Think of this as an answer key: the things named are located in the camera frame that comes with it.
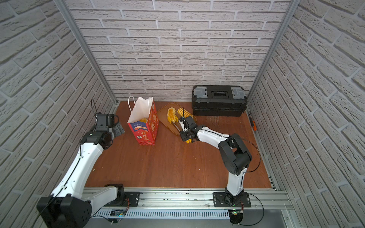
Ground striped yellow bread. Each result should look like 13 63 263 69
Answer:
177 107 193 118

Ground braided yellow bread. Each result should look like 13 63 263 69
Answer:
167 107 179 124

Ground yellow metal tongs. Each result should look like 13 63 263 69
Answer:
171 112 193 144

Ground red white paper bag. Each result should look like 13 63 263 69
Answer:
127 96 159 145

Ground brown wooden tray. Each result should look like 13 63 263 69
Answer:
157 102 197 136

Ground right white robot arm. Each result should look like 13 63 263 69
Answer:
179 117 252 206

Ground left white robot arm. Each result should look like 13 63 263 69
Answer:
36 113 127 228

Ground black plastic toolbox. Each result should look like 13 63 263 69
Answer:
192 85 248 117

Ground orange black utility knife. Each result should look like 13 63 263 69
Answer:
248 111 257 131

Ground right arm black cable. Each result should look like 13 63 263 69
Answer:
205 128 262 173

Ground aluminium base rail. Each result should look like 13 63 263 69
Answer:
93 187 296 222

